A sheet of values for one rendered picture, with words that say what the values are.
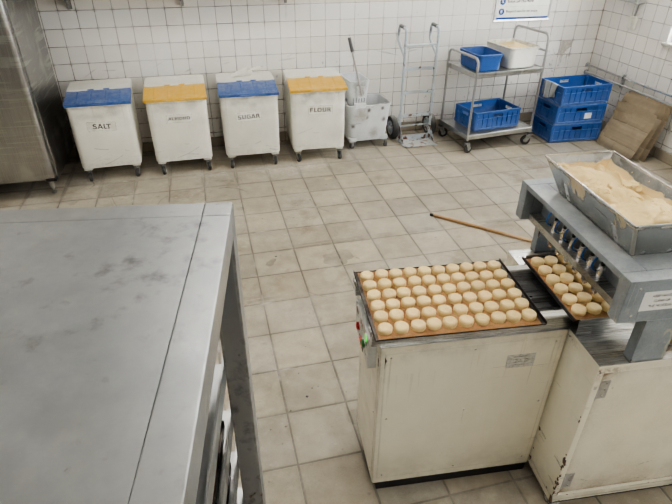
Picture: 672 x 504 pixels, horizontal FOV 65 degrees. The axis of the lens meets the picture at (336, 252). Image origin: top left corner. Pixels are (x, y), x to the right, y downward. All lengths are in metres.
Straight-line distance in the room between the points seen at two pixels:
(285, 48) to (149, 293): 5.27
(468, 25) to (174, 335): 5.95
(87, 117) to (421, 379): 3.93
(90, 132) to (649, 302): 4.47
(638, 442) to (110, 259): 2.18
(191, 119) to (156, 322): 4.68
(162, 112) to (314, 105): 1.37
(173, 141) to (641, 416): 4.21
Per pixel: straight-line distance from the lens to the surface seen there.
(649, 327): 1.96
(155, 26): 5.58
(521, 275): 2.25
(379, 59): 5.94
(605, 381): 2.06
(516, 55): 5.80
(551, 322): 2.05
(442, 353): 1.94
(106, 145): 5.23
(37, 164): 5.11
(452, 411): 2.18
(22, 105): 4.95
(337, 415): 2.74
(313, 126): 5.24
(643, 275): 1.83
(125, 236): 0.56
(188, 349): 0.40
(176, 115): 5.08
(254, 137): 5.18
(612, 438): 2.35
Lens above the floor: 2.09
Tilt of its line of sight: 32 degrees down
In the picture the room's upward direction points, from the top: straight up
